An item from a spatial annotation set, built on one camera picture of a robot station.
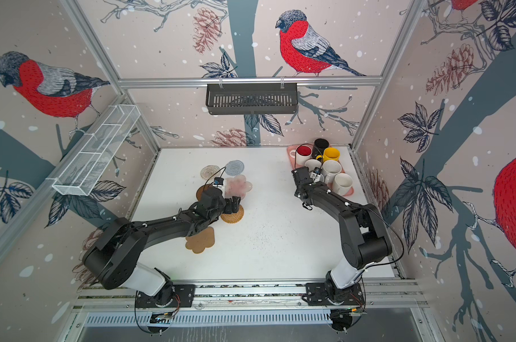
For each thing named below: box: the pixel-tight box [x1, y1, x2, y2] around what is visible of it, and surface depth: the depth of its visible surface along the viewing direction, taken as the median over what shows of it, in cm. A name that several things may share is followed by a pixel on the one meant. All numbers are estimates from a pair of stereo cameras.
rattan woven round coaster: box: [220, 204, 245, 224], surface depth 94 cm
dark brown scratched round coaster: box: [195, 183, 214, 202], surface depth 103 cm
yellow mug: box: [315, 147, 340, 164], surface depth 109 cm
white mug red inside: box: [289, 144, 313, 166], surface depth 111 cm
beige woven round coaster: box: [200, 164, 221, 181], surface depth 112 cm
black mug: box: [312, 138, 330, 159], surface depth 113 cm
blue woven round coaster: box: [225, 159, 245, 176], surface depth 114 cm
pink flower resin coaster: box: [224, 174, 253, 200], surface depth 106 cm
